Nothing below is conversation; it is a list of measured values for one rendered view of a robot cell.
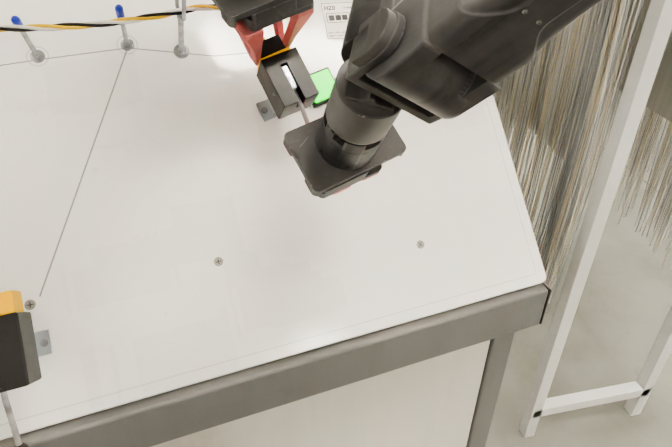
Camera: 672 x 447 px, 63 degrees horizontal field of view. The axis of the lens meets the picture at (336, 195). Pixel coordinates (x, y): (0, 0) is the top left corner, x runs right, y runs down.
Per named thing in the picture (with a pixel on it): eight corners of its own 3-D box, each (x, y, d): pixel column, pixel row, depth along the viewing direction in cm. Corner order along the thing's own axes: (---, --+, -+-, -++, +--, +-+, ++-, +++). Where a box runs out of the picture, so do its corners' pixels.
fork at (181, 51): (192, 56, 65) (193, -9, 51) (177, 61, 64) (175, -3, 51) (185, 41, 65) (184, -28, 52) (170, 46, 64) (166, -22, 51)
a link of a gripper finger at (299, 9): (228, 47, 61) (215, -25, 53) (284, 24, 63) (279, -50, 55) (258, 87, 58) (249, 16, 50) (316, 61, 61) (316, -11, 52)
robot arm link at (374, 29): (384, 39, 34) (483, 98, 38) (411, -96, 38) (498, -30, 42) (294, 106, 44) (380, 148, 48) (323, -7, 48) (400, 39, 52)
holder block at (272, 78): (278, 119, 61) (284, 107, 57) (255, 75, 61) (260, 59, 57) (311, 105, 62) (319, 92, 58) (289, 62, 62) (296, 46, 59)
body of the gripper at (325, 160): (280, 142, 53) (287, 105, 46) (370, 103, 56) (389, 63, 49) (313, 200, 51) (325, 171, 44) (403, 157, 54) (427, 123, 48)
